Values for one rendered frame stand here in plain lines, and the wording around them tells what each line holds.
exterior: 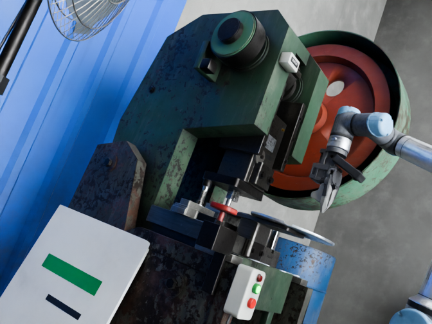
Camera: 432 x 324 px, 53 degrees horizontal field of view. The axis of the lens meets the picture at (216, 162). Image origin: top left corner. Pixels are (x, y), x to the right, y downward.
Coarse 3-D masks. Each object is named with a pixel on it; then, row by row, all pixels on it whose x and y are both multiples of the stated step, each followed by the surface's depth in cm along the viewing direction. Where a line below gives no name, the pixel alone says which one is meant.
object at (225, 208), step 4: (212, 204) 119; (216, 204) 118; (220, 204) 117; (224, 204) 117; (216, 208) 120; (220, 208) 117; (224, 208) 116; (228, 208) 116; (232, 208) 117; (220, 212) 119; (224, 212) 119; (228, 212) 118; (232, 212) 117; (236, 212) 119; (220, 216) 119; (220, 220) 118
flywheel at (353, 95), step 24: (312, 48) 205; (336, 48) 198; (336, 72) 197; (360, 72) 189; (336, 96) 193; (360, 96) 186; (384, 96) 176; (312, 144) 191; (360, 144) 175; (288, 168) 194; (360, 168) 174; (288, 192) 190
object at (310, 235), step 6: (258, 216) 142; (264, 216) 134; (270, 216) 132; (276, 222) 137; (282, 222) 130; (294, 228) 131; (300, 228) 129; (306, 234) 135; (312, 234) 129; (318, 240) 142; (324, 240) 132
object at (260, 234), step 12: (240, 216) 147; (252, 216) 146; (240, 228) 148; (252, 228) 145; (264, 228) 148; (276, 228) 142; (288, 228) 136; (252, 240) 144; (264, 240) 149; (252, 252) 144
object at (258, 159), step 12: (276, 120) 160; (276, 132) 162; (276, 144) 163; (228, 156) 158; (240, 156) 155; (252, 156) 153; (264, 156) 156; (228, 168) 156; (240, 168) 153; (252, 168) 153; (264, 168) 154; (252, 180) 152; (264, 180) 155
